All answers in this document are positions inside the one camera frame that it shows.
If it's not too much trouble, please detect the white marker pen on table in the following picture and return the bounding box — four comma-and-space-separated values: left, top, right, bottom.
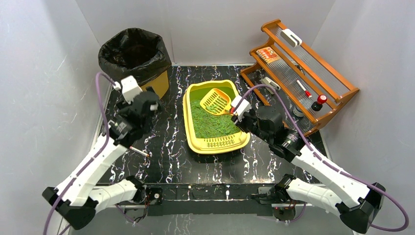
129, 146, 150, 157

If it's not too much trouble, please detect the yellow litter box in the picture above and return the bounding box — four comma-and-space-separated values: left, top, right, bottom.
183, 80, 251, 154

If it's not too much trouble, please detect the small blue white jar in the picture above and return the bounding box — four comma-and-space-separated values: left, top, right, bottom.
293, 106, 304, 118

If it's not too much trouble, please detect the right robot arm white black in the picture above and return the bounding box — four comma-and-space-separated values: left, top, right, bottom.
231, 106, 383, 234

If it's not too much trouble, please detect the yellow trash bin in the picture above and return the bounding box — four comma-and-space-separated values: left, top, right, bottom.
141, 71, 169, 99

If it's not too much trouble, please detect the wooden shelf rack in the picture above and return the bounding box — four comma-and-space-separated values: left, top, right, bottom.
240, 19, 359, 136

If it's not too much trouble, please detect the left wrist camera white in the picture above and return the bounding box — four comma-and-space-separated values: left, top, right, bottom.
113, 75, 143, 104

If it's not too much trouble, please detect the red capped marker on shelf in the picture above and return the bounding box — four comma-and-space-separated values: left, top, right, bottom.
296, 79, 312, 98

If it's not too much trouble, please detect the green cat litter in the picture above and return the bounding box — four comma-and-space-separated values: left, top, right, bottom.
190, 100, 240, 139

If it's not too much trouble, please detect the orange card packet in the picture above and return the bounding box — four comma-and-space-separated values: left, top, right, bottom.
256, 47, 281, 64

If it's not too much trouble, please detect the black trash bag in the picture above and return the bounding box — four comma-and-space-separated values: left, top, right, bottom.
98, 28, 172, 86

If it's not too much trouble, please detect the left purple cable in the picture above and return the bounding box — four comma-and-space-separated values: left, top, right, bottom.
43, 71, 122, 235

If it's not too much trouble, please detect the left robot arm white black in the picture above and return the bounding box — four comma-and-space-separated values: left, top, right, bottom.
42, 90, 162, 230

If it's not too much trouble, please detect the grey white stapler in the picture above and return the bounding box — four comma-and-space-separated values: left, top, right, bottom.
261, 76, 281, 91

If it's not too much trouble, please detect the red black stamp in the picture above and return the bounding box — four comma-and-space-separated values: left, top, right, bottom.
311, 94, 327, 112

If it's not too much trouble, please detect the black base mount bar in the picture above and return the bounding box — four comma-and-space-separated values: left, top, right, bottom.
116, 183, 309, 224

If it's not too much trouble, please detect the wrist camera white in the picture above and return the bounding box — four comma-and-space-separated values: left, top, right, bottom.
231, 95, 251, 120
113, 75, 143, 104

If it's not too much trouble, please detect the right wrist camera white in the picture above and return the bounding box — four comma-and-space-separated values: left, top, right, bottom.
231, 95, 251, 120

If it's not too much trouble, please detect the orange litter scoop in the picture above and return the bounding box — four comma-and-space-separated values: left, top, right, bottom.
199, 88, 233, 116

